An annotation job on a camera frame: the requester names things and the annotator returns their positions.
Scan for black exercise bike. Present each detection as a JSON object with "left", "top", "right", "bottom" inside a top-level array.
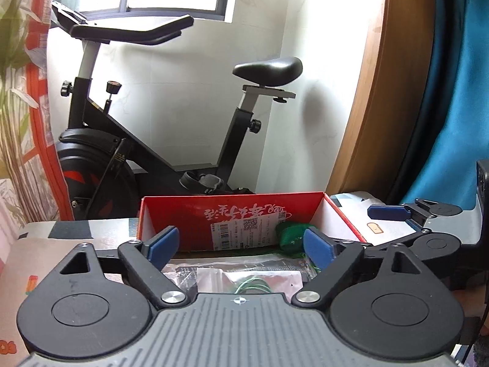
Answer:
[{"left": 51, "top": 1, "right": 305, "bottom": 221}]

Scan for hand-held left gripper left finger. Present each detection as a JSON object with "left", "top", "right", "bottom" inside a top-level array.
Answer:
[{"left": 51, "top": 226, "right": 190, "bottom": 309}]

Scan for wooden headboard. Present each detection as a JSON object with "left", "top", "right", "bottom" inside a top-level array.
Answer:
[{"left": 328, "top": 0, "right": 437, "bottom": 200}]

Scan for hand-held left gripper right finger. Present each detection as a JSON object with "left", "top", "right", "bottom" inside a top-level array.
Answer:
[{"left": 292, "top": 227, "right": 429, "bottom": 309}]

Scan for clear packet with green wire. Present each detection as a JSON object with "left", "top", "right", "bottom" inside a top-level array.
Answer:
[{"left": 196, "top": 269, "right": 303, "bottom": 296}]

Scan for white printed blanket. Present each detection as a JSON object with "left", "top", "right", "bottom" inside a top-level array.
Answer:
[{"left": 0, "top": 193, "right": 421, "bottom": 360}]

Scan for red strawberry print cardboard box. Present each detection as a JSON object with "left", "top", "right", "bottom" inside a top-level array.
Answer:
[{"left": 137, "top": 191, "right": 373, "bottom": 255}]

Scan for blue cloth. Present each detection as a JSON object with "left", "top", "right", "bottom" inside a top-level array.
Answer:
[{"left": 397, "top": 0, "right": 489, "bottom": 208}]

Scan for green soft bundle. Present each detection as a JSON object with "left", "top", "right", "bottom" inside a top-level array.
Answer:
[{"left": 276, "top": 222, "right": 313, "bottom": 258}]

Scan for clear plastic packets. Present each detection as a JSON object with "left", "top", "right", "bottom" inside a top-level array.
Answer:
[{"left": 162, "top": 254, "right": 318, "bottom": 295}]

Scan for plant print curtain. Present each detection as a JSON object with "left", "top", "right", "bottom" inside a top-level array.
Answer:
[{"left": 0, "top": 0, "right": 74, "bottom": 231}]

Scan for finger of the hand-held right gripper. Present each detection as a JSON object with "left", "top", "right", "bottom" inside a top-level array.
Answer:
[
  {"left": 363, "top": 228, "right": 430, "bottom": 258},
  {"left": 367, "top": 198, "right": 434, "bottom": 223}
]

